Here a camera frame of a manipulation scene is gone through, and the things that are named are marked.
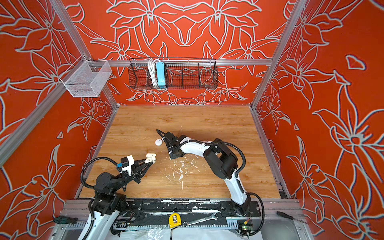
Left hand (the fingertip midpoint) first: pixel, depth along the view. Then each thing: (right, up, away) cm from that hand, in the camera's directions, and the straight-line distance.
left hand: (149, 161), depth 69 cm
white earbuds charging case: (-2, +5, +29) cm, 29 cm away
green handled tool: (-41, -28, +1) cm, 49 cm away
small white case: (0, +2, 0) cm, 2 cm away
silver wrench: (+31, -28, +3) cm, 41 cm away
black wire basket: (+13, +50, +29) cm, 59 cm away
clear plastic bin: (-47, +46, +23) cm, 69 cm away
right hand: (+8, -2, +24) cm, 25 cm away
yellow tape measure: (+12, -28, 0) cm, 30 cm away
